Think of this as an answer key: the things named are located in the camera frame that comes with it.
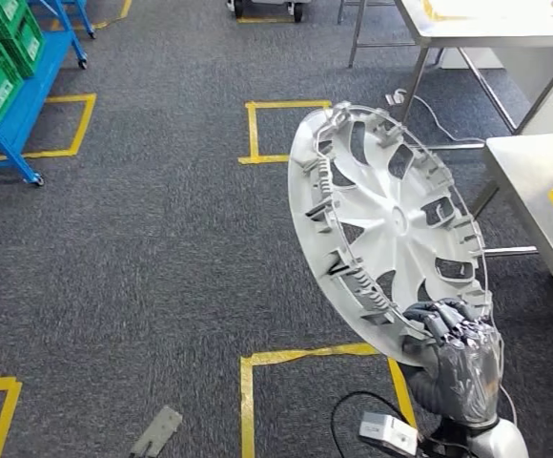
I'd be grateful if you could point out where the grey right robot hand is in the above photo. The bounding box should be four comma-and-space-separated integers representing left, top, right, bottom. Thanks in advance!
403, 298, 505, 426

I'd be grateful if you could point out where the silver wheel cover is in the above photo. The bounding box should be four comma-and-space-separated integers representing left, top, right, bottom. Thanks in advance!
287, 100, 493, 369

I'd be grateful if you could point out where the steel workbench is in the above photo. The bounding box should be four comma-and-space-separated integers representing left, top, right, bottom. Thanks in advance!
466, 131, 553, 323

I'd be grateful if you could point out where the steel table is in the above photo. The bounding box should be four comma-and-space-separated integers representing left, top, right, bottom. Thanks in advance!
337, 0, 553, 137

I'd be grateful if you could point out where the grey wheeled cart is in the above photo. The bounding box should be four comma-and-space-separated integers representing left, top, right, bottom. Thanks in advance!
226, 0, 312, 24

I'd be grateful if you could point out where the yellow floor tape strip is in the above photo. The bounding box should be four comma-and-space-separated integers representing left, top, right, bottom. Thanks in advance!
236, 15, 296, 25

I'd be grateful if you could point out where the yellow floor tape square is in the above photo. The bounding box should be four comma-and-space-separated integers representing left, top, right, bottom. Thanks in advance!
50, 0, 132, 31
0, 93, 97, 162

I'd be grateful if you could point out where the blue crate rack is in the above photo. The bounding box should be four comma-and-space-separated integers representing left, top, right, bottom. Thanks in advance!
0, 0, 97, 188

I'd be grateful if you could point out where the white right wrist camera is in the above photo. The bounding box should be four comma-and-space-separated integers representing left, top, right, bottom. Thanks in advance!
358, 411, 419, 458

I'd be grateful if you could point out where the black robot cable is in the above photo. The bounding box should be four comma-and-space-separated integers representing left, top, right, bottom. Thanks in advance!
330, 390, 411, 458

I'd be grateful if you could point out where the white floor cable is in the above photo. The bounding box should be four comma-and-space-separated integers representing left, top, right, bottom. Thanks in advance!
398, 93, 486, 145

